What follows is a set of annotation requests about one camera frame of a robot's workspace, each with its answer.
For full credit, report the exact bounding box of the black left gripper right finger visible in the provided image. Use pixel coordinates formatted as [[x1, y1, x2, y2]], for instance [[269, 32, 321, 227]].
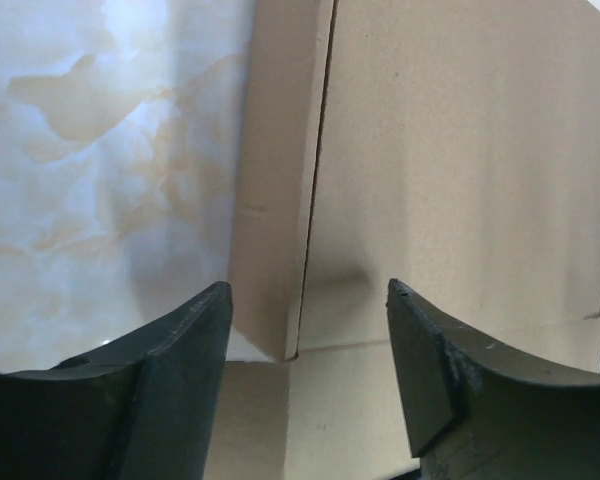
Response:
[[386, 279, 600, 479]]

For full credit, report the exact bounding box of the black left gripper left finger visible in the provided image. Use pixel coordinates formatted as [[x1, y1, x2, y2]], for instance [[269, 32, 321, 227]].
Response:
[[0, 282, 233, 479]]

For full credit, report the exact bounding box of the brown cardboard box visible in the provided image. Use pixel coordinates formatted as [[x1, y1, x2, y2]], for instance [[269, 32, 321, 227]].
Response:
[[205, 1, 600, 479]]

